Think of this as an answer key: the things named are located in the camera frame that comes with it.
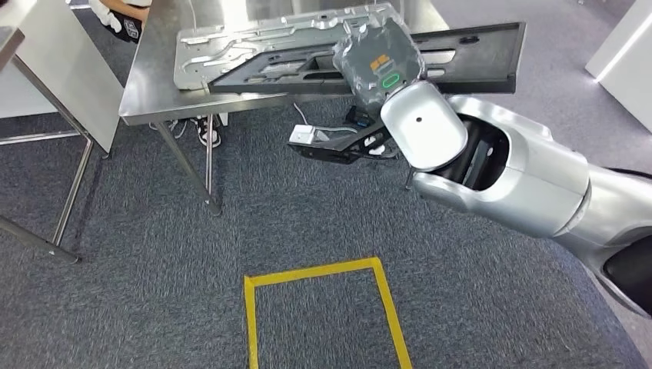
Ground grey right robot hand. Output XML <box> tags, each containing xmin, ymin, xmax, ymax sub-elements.
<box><xmin>331</xmin><ymin>18</ymin><xmax>426</xmax><ymax>118</ymax></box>

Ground black plastic panel part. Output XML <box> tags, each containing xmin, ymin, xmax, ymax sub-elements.
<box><xmin>208</xmin><ymin>22</ymin><xmax>527</xmax><ymax>96</ymax></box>

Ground steel workbench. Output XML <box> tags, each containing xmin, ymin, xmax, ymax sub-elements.
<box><xmin>118</xmin><ymin>0</ymin><xmax>449</xmax><ymax>218</ymax></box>

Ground black box device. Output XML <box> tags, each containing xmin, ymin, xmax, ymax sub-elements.
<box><xmin>346</xmin><ymin>105</ymin><xmax>377</xmax><ymax>128</ymax></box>

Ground stamped steel panel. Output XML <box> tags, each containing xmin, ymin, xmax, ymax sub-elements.
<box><xmin>173</xmin><ymin>2</ymin><xmax>408</xmax><ymax>91</ymax></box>

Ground white cabinet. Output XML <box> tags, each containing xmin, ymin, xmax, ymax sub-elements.
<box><xmin>585</xmin><ymin>0</ymin><xmax>652</xmax><ymax>134</ymax></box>

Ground person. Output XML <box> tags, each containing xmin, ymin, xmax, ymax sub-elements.
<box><xmin>88</xmin><ymin>0</ymin><xmax>154</xmax><ymax>45</ymax></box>

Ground white cloth glove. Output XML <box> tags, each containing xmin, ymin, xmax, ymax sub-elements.
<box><xmin>88</xmin><ymin>0</ymin><xmax>123</xmax><ymax>34</ymax></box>

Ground yellow floor tape square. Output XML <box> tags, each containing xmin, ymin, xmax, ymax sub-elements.
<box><xmin>243</xmin><ymin>257</ymin><xmax>414</xmax><ymax>369</ymax></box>

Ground white panel steel-leg table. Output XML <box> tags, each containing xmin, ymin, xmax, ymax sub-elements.
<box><xmin>0</xmin><ymin>0</ymin><xmax>126</xmax><ymax>266</ymax></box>

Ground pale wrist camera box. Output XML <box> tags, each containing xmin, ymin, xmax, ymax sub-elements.
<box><xmin>288</xmin><ymin>125</ymin><xmax>317</xmax><ymax>145</ymax></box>

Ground white looped floor cable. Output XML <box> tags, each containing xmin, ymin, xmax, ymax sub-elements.
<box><xmin>148</xmin><ymin>118</ymin><xmax>191</xmax><ymax>140</ymax></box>

